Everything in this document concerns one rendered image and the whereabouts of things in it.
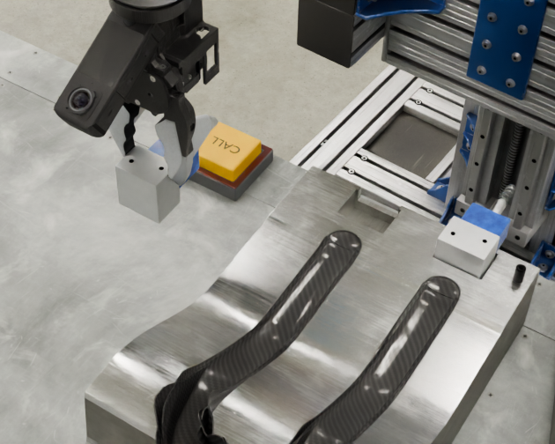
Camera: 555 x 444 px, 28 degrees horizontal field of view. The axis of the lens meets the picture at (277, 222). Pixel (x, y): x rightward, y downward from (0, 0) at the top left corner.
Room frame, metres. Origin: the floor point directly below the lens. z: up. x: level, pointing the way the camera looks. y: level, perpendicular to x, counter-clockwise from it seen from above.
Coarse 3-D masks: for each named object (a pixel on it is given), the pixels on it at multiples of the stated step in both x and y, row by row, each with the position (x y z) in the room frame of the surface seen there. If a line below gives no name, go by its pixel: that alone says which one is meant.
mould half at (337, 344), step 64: (320, 192) 0.79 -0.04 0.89; (256, 256) 0.71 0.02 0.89; (384, 256) 0.71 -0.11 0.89; (512, 256) 0.71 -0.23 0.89; (192, 320) 0.62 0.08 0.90; (256, 320) 0.63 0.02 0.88; (320, 320) 0.63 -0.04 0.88; (384, 320) 0.63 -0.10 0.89; (448, 320) 0.63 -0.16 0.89; (512, 320) 0.65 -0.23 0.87; (128, 384) 0.52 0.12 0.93; (256, 384) 0.53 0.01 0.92; (320, 384) 0.55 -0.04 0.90; (448, 384) 0.56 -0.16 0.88
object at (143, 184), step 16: (160, 144) 0.80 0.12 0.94; (128, 160) 0.76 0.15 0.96; (144, 160) 0.76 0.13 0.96; (160, 160) 0.76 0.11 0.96; (128, 176) 0.75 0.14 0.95; (144, 176) 0.74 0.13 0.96; (160, 176) 0.74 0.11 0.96; (128, 192) 0.75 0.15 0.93; (144, 192) 0.74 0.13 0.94; (160, 192) 0.73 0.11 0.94; (176, 192) 0.75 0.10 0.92; (144, 208) 0.74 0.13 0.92; (160, 208) 0.73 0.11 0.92
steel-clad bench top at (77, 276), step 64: (0, 64) 1.09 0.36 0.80; (64, 64) 1.09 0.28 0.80; (0, 128) 0.97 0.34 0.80; (64, 128) 0.97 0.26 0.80; (0, 192) 0.86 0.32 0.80; (64, 192) 0.87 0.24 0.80; (192, 192) 0.87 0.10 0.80; (256, 192) 0.88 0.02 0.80; (0, 256) 0.77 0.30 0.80; (64, 256) 0.77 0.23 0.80; (128, 256) 0.77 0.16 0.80; (192, 256) 0.78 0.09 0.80; (0, 320) 0.68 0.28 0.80; (64, 320) 0.69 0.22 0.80; (128, 320) 0.69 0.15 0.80; (0, 384) 0.61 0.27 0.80; (64, 384) 0.61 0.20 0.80; (512, 384) 0.62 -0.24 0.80
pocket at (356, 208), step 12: (360, 192) 0.80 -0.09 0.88; (348, 204) 0.79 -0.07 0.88; (360, 204) 0.79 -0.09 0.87; (372, 204) 0.79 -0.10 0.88; (348, 216) 0.78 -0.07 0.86; (360, 216) 0.78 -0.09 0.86; (372, 216) 0.79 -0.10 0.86; (384, 216) 0.78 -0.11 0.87; (372, 228) 0.77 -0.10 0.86; (384, 228) 0.77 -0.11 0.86
